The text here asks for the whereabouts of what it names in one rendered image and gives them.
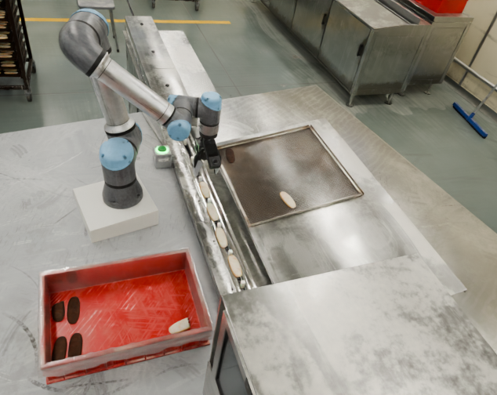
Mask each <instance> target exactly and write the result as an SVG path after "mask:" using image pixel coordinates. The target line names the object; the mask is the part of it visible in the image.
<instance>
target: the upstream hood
mask: <svg viewBox="0 0 497 395"><path fill-rule="evenodd" d="M125 25H126V28H127V31H128V33H129V37H130V39H131V42H132V46H133V48H134V50H135V53H136V57H137V59H138V61H139V64H140V68H141V71H142V72H143V76H144V79H145V82H146V83H147V86H148V87H149V88H150V89H152V90H153V91H155V92H156V93H157V94H158V95H159V96H161V97H162V98H163V99H165V100H166V101H168V97H169V95H181V96H188V94H187V91H186V89H185V87H184V85H183V83H182V81H181V79H180V76H179V74H178V72H177V70H176V68H175V65H174V63H173V61H172V59H171V57H170V55H169V52H168V50H167V48H166V47H165V44H164V42H163V40H162V38H161V35H160V34H159V32H158V29H157V27H156V25H155V23H154V21H153V19H152V17H151V16H125ZM191 126H196V128H197V126H198V118H192V122H191Z"/></svg>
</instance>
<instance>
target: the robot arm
mask: <svg viewBox="0 0 497 395"><path fill-rule="evenodd" d="M108 35H109V25H108V22H107V20H106V19H105V17H104V16H103V15H102V14H101V13H99V12H97V11H96V10H94V9H80V10H78V11H77V12H75V13H73V14H72V15H71V18H70V19H69V20H68V21H67V22H66V24H65V25H64V26H63V27H62V28H61V30H60V33H59V44H60V48H61V50H62V52H63V54H64V55H65V56H66V58H67V59H68V60H69V61H70V62H71V63H72V64H73V65H74V66H75V67H77V68H78V69H79V70H80V71H81V72H82V73H84V74H85V75H87V76H88V77H89V78H90V81H91V83H92V85H93V89H94V91H95V94H96V97H97V99H98V102H99V104H100V108H101V110H102V112H103V116H104V118H105V121H106V124H105V125H104V131H105V133H106V135H107V138H108V141H105V142H104V143H103V144H102V145H101V146H100V162H101V166H102V170H103V178H104V185H103V192H102V196H103V202H104V203H105V204H106V205H107V206H109V207H111V208H116V209H125V208H131V207H133V206H135V205H137V204H138V203H139V202H140V201H141V200H142V198H143V189H142V187H141V185H140V183H139V181H138V180H137V178H136V169H135V162H136V157H137V154H138V151H139V148H140V144H141V143H142V138H143V137H142V135H143V134H142V130H141V128H140V126H139V125H138V124H137V123H135V120H134V119H133V118H132V117H129V115H128V111H127V109H126V106H125V102H124V100H123V98H125V99H126V100H128V101H129V102H130V103H132V104H133V105H134V106H136V107H138V108H139V109H140V110H141V111H142V112H144V113H145V114H147V115H148V116H150V117H151V118H153V119H154V120H155V121H157V122H158V123H159V124H161V125H163V126H164V127H165V128H167V132H168V135H169V137H170V138H171V139H172V140H175V141H183V140H185V139H187V137H188V136H189V135H190V131H191V122H192V118H200V124H199V125H198V127H199V135H200V137H198V138H195V146H194V149H195V150H196V152H197V154H196V155H195V156H194V160H193V166H194V176H195V177H196V176H198V172H199V171H200V167H202V165H203V162H202V160H204V161H205V160H207V161H208V164H209V168H210V169H214V173H215V175H216V174H217V172H218V171H219V167H220V166H221V165H222V163H221V156H220V154H219V151H218V149H217V145H216V141H215V140H214V139H215V138H216V137H217V136H218V132H219V120H220V113H221V109H222V98H221V96H220V94H218V93H217V92H212V91H209V92H204V93H202V95H201V97H194V96H181V95H169V97H168V101H166V100H165V99H163V98H162V97H161V96H159V95H158V94H157V93H156V92H155V91H153V90H152V89H150V88H149V87H148V86H146V85H145V84H143V83H142V82H141V81H140V80H139V79H137V78H136V77H134V76H133V75H132V74H130V73H129V72H128V71H127V70H126V69H124V68H123V67H121V66H120V65H119V64H117V63H116V62H114V61H113V60H112V59H111V58H110V57H109V56H110V54H111V53H112V49H111V44H110V42H109V39H108Z"/></svg>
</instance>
